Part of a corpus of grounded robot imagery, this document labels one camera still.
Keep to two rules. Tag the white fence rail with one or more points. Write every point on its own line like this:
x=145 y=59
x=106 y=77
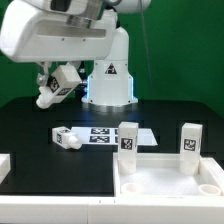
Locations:
x=5 y=166
x=109 y=210

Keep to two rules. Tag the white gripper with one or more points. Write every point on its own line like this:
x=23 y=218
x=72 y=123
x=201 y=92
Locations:
x=31 y=34

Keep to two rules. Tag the white left fence rail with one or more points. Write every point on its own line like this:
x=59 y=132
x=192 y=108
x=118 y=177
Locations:
x=5 y=166

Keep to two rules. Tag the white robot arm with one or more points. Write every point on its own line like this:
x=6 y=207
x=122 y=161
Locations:
x=110 y=85

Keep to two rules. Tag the white marker sheet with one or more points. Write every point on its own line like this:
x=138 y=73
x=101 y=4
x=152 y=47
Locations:
x=109 y=136

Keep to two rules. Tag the white front fence rail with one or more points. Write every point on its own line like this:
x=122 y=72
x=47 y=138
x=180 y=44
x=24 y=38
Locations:
x=109 y=210

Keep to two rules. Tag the white square table top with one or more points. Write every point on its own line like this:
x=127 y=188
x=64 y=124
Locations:
x=159 y=175

